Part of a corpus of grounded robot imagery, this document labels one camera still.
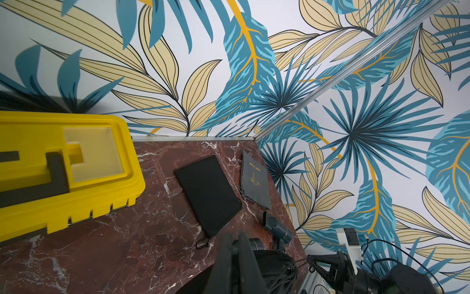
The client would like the yellow black toolbox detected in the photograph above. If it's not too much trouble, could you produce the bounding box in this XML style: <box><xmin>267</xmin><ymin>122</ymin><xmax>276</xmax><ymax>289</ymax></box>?
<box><xmin>1</xmin><ymin>111</ymin><xmax>146</xmax><ymax>241</ymax></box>

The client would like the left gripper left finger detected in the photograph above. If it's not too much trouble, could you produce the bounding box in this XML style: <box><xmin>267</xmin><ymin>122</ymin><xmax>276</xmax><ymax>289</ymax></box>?
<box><xmin>212</xmin><ymin>234</ymin><xmax>232</xmax><ymax>294</ymax></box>

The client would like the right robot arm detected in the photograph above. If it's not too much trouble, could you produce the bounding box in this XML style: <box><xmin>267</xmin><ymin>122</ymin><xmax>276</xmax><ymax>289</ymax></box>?
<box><xmin>307</xmin><ymin>239</ymin><xmax>445</xmax><ymax>294</ymax></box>

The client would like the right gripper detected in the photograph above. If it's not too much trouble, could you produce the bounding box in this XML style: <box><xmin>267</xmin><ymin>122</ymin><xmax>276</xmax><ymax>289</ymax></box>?
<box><xmin>307</xmin><ymin>253</ymin><xmax>362</xmax><ymax>294</ymax></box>

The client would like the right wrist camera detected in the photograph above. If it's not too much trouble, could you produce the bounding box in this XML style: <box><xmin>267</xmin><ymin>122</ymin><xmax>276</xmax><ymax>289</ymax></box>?
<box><xmin>336</xmin><ymin>228</ymin><xmax>363</xmax><ymax>274</ymax></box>

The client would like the black hair dryer pouch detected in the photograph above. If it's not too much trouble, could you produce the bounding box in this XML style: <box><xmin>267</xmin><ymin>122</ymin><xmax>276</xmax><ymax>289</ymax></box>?
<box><xmin>177</xmin><ymin>238</ymin><xmax>298</xmax><ymax>294</ymax></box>

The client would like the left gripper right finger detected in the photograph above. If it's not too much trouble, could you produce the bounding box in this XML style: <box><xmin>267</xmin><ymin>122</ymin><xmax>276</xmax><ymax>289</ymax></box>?
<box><xmin>238</xmin><ymin>233</ymin><xmax>268</xmax><ymax>294</ymax></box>

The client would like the plain black drawstring pouch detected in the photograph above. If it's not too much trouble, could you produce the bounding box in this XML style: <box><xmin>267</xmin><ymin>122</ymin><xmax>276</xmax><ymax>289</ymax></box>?
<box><xmin>175</xmin><ymin>155</ymin><xmax>242</xmax><ymax>249</ymax></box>

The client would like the grey hair dryer pouch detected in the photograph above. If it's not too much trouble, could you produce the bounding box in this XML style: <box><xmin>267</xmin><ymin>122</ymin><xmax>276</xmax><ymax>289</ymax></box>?
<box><xmin>241</xmin><ymin>151</ymin><xmax>272</xmax><ymax>209</ymax></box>

